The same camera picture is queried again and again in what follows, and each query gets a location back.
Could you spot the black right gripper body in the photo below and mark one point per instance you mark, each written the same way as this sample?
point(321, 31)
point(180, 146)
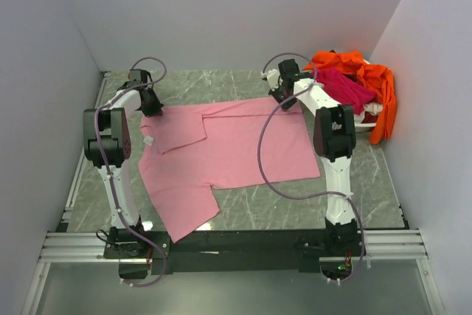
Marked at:
point(279, 94)

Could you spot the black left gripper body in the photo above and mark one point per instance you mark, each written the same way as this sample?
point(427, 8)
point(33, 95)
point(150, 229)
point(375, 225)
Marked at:
point(153, 106)

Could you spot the light pink t shirt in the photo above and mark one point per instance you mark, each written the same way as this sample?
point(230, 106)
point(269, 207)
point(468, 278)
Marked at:
point(191, 149)

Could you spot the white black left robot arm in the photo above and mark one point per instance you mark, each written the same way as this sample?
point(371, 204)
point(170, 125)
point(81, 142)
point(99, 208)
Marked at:
point(107, 145)

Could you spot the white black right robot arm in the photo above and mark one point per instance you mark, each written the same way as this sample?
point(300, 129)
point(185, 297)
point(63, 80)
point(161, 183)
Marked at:
point(333, 140)

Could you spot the magenta t shirt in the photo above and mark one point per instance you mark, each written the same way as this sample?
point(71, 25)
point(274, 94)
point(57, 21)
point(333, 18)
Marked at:
point(345, 90)

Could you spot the dark red t shirt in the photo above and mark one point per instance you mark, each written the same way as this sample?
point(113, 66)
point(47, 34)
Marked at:
point(365, 118)

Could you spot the white plastic laundry basket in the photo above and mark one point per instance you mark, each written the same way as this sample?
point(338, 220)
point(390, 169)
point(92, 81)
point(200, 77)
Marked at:
point(361, 127)

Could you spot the cream white t shirt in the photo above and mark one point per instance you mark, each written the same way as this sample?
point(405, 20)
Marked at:
point(373, 109)

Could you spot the orange t shirt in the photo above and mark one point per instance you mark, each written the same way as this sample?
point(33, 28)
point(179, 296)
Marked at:
point(375, 77)

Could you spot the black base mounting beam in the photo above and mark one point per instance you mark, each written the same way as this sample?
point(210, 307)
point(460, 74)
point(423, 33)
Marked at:
point(250, 250)

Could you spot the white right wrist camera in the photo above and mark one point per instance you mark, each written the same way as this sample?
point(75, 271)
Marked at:
point(272, 77)

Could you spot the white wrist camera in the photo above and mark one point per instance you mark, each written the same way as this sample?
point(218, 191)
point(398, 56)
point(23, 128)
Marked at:
point(272, 77)
point(138, 77)

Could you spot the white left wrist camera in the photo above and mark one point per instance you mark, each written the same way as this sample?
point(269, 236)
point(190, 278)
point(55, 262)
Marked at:
point(138, 77)

